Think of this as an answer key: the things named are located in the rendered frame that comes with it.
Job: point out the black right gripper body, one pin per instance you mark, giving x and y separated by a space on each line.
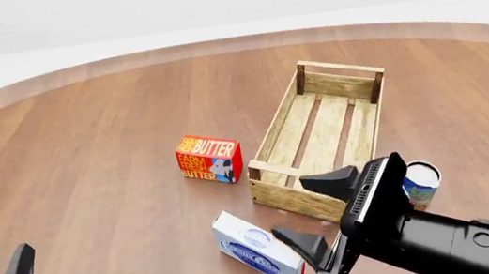
367 209

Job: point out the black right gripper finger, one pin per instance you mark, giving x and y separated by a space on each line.
331 182
306 244

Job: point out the wooden slat tray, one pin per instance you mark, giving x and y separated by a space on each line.
315 138

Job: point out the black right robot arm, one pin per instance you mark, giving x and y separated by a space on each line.
466 242

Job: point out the white blue printed tin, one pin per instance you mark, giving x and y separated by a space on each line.
423 181

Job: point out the red butter box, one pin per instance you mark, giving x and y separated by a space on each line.
209 159

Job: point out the white blue cream cheese box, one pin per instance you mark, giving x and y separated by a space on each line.
254 249

